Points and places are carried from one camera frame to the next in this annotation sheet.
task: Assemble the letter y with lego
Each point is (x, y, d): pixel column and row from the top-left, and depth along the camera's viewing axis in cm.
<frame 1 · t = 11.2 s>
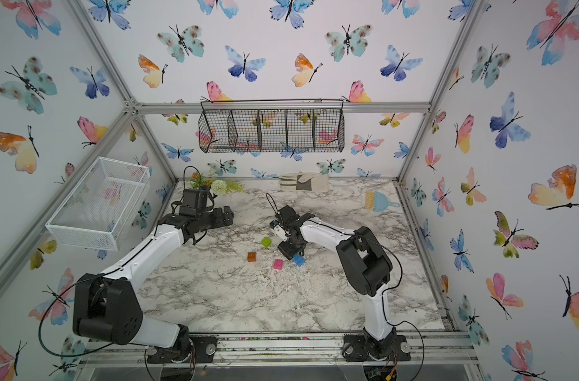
left hand: (224, 213, 88), fingers open
right hand: (290, 246, 94), fingers open
white flower pot plant: (216, 186, 97), point 18 cm above the table
green lego brick: (266, 242, 99), on the table
orange lego brick: (251, 257, 95), on the table
pink lego brick: (278, 264, 93), on the table
light blue lego brick: (298, 259, 93), point 2 cm above the table

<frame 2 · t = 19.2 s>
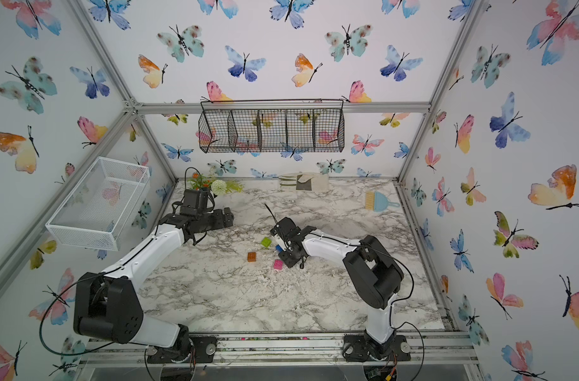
left hand: (224, 215, 88), fingers open
right hand: (290, 255, 92), fingers open
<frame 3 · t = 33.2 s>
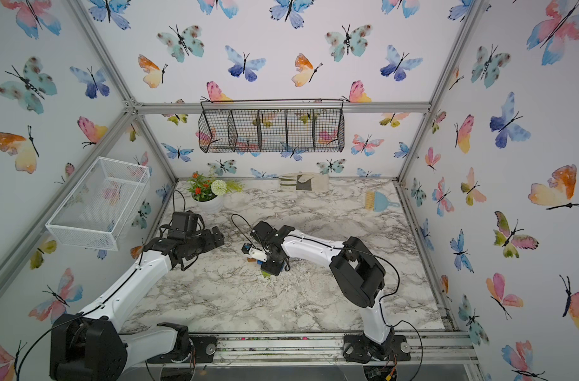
left hand: (215, 237, 86), fingers open
right hand: (271, 263, 88), fingers open
green lego brick: (266, 275, 91), on the table
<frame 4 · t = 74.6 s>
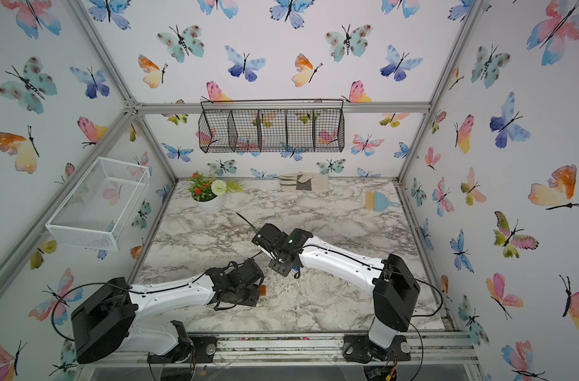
left hand: (257, 296, 84), fingers open
right hand: (284, 256, 80), fingers open
